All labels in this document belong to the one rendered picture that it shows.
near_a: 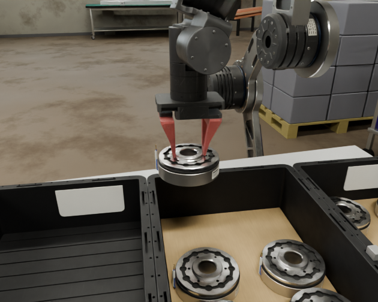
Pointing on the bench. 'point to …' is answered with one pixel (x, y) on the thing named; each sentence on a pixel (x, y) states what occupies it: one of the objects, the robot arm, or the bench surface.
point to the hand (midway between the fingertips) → (189, 151)
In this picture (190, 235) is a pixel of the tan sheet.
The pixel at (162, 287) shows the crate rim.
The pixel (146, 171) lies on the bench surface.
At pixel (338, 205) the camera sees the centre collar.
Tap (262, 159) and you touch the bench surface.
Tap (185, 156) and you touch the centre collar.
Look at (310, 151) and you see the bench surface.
